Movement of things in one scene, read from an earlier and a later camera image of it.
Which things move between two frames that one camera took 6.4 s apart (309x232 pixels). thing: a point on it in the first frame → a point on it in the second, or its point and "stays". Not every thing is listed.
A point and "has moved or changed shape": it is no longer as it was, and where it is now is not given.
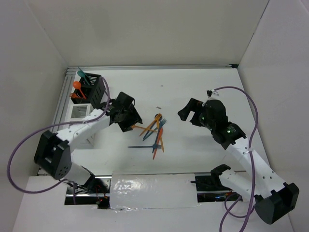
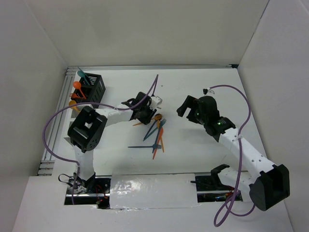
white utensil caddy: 78,111 stays
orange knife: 158,142 stays
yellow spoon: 134,126 → 72,102
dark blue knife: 158,134 stays
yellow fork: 157,118 has moved or changed shape
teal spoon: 82,75 stays
